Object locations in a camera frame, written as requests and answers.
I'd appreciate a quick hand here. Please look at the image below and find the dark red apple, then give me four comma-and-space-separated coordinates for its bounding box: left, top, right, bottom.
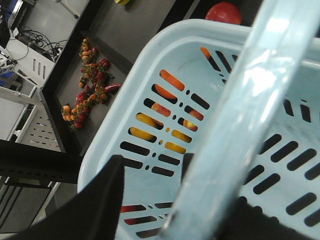
182, 119, 198, 132

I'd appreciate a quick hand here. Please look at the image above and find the small pink apple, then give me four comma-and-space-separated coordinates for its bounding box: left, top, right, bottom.
151, 103, 204, 121

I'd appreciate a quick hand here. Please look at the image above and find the light blue plastic basket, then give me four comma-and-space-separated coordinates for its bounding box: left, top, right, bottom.
77, 0, 320, 240

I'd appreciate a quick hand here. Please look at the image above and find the red pink apple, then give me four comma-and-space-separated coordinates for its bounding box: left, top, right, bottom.
120, 204, 157, 226

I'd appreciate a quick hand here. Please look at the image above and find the yellow apple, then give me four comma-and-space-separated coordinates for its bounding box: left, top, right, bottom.
136, 113, 163, 129
129, 127, 192, 154

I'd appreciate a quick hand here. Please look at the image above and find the orange fruit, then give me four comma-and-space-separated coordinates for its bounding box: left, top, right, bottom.
154, 84, 177, 100
159, 69, 185, 91

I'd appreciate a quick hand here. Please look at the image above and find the red apple at edge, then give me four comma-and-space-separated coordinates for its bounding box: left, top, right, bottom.
204, 1, 242, 25

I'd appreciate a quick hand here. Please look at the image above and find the cherry tomato vine bunch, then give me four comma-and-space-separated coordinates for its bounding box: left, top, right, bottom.
61, 38, 113, 131

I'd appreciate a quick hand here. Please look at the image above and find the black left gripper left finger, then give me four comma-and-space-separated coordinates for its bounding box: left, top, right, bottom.
10, 155, 125, 240

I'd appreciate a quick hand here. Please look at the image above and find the red chili pepper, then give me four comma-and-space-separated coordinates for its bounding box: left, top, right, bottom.
104, 83, 122, 93

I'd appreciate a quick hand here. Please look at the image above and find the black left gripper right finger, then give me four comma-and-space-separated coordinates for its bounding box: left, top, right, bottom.
181, 152, 320, 240

